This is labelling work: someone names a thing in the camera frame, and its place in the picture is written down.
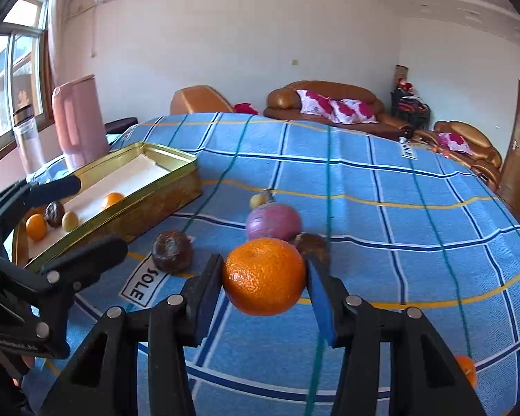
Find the white pillow red flowers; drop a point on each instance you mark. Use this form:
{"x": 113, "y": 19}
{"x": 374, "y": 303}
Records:
{"x": 315, "y": 102}
{"x": 355, "y": 111}
{"x": 454, "y": 141}

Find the dark stool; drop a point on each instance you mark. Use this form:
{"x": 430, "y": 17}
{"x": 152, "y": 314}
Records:
{"x": 121, "y": 125}

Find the dark brown passion fruit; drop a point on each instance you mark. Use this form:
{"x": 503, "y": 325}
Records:
{"x": 172, "y": 251}
{"x": 314, "y": 245}
{"x": 54, "y": 213}

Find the purple onion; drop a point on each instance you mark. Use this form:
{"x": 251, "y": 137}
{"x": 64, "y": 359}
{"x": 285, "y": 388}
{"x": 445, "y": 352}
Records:
{"x": 273, "y": 223}

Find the large orange mandarin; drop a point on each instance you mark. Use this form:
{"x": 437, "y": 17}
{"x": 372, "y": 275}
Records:
{"x": 264, "y": 276}

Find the olive green kiwi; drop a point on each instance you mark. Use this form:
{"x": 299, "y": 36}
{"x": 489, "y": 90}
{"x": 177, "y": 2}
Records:
{"x": 70, "y": 220}

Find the brown leather sofa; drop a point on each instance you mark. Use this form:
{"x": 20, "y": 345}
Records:
{"x": 281, "y": 99}

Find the clear glass bottle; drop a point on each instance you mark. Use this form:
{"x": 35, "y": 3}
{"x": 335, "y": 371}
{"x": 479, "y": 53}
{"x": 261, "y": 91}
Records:
{"x": 28, "y": 143}

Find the blue plaid blanket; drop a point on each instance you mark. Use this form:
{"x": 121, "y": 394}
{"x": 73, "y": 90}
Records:
{"x": 372, "y": 208}

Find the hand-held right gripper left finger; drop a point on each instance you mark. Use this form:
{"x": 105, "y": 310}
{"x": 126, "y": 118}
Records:
{"x": 206, "y": 312}

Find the stacked dark chairs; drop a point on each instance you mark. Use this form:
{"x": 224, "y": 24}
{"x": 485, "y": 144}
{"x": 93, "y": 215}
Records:
{"x": 411, "y": 106}

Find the small tan kiwi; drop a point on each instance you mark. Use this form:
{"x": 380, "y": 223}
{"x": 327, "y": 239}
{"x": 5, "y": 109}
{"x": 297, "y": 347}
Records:
{"x": 257, "y": 200}

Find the pink curtain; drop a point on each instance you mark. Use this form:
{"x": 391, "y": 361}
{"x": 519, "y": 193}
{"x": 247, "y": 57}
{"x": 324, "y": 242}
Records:
{"x": 63, "y": 30}

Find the brown leather armchair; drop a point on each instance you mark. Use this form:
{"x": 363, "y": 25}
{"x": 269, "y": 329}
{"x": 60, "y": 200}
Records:
{"x": 481, "y": 151}
{"x": 199, "y": 99}

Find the tall brown vase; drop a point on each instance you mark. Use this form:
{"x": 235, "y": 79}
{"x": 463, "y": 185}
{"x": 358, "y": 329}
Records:
{"x": 401, "y": 73}

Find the window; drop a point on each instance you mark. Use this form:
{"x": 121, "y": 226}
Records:
{"x": 13, "y": 73}

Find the pink electric kettle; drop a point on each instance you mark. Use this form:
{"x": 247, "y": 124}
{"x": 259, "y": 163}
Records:
{"x": 80, "y": 121}

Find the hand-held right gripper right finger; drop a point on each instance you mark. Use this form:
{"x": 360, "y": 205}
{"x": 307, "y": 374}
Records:
{"x": 323, "y": 307}

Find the gold metal tin box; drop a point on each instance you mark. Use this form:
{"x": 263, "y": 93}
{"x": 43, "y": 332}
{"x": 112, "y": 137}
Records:
{"x": 125, "y": 173}

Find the red cushion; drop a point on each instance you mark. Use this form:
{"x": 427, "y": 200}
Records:
{"x": 245, "y": 108}

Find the person's left hand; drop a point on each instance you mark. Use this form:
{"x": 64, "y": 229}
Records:
{"x": 13, "y": 363}

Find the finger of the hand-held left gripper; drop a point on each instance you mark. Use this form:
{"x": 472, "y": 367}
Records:
{"x": 95, "y": 255}
{"x": 52, "y": 188}

